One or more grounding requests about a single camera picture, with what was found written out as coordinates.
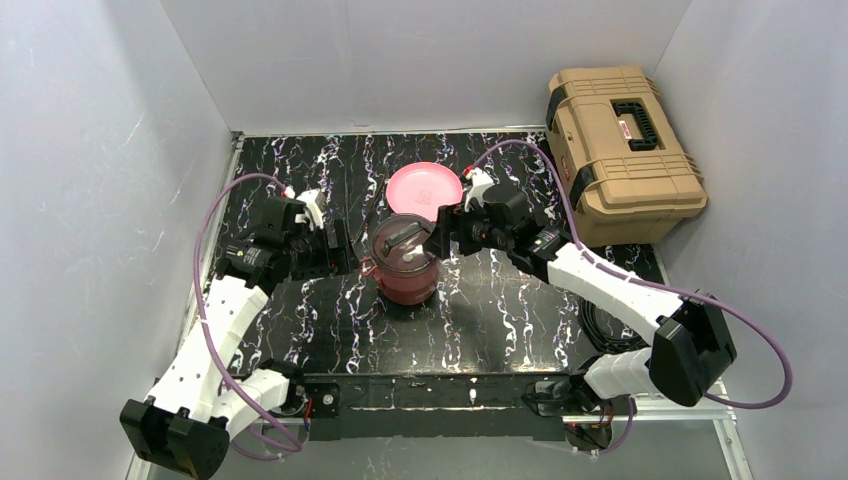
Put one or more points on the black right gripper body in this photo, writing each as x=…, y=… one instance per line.
x=448, y=230

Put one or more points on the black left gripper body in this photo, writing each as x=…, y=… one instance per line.
x=340, y=245

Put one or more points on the metal serving tongs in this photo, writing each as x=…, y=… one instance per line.
x=369, y=210

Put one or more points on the clear round lid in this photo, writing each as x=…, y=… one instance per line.
x=398, y=245

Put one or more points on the red steel lunch bowl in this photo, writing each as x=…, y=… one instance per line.
x=406, y=291
x=368, y=268

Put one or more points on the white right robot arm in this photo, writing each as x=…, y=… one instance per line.
x=688, y=345

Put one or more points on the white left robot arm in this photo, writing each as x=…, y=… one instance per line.
x=205, y=344

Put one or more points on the pink plate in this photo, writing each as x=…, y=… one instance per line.
x=422, y=188

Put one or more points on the tan plastic tool case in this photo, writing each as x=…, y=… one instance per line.
x=627, y=178

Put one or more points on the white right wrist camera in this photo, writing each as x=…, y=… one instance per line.
x=479, y=182

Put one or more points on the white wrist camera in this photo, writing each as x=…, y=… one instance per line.
x=314, y=201
x=479, y=182

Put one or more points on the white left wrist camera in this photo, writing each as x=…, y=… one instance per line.
x=314, y=201

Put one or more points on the aluminium front frame rail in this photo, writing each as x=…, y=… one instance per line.
x=330, y=408

